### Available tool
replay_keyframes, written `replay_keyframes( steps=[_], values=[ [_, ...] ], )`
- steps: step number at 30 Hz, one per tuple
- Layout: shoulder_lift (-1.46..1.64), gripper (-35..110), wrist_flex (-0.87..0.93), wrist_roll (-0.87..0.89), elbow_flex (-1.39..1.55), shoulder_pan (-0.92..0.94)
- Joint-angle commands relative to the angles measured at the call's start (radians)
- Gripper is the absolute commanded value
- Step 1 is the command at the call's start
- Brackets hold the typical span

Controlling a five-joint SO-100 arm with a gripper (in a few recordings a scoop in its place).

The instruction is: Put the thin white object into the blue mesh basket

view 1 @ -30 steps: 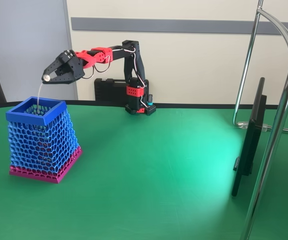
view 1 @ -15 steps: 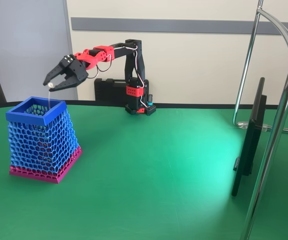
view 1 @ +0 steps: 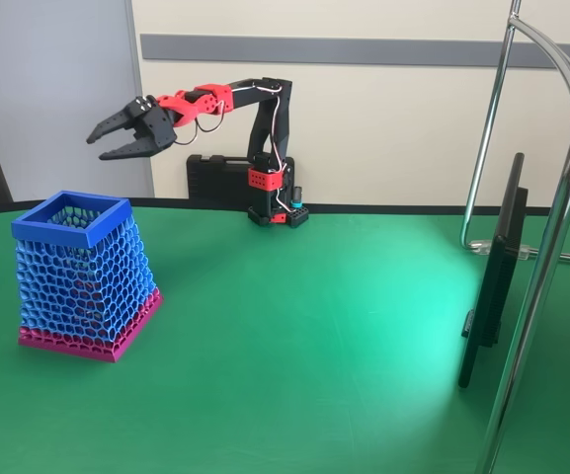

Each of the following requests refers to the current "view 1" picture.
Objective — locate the blue capped black plug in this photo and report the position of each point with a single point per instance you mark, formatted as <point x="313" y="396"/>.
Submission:
<point x="297" y="197"/>

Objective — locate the chrome tube stand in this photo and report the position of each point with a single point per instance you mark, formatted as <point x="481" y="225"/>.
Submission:
<point x="536" y="296"/>

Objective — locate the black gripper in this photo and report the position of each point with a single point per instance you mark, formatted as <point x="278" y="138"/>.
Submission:
<point x="156" y="130"/>

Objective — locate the black flat monitor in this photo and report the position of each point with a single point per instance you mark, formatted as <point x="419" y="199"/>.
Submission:
<point x="497" y="276"/>

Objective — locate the clear plastic clip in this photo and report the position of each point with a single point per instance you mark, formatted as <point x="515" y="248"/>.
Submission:
<point x="482" y="245"/>

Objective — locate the blue and magenta mesh basket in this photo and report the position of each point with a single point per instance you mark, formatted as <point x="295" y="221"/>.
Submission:
<point x="77" y="296"/>

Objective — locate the black plastic tool case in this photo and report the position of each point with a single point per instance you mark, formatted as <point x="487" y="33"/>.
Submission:
<point x="215" y="178"/>

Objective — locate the black studded base block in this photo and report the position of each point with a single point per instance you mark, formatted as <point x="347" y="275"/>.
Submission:
<point x="300" y="217"/>

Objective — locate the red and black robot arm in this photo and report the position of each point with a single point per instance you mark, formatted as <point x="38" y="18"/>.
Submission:
<point x="265" y="128"/>

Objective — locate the grey wall rail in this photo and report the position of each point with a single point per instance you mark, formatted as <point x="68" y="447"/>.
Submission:
<point x="363" y="49"/>

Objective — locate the grey door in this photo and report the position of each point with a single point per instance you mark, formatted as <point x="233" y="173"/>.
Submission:
<point x="57" y="74"/>

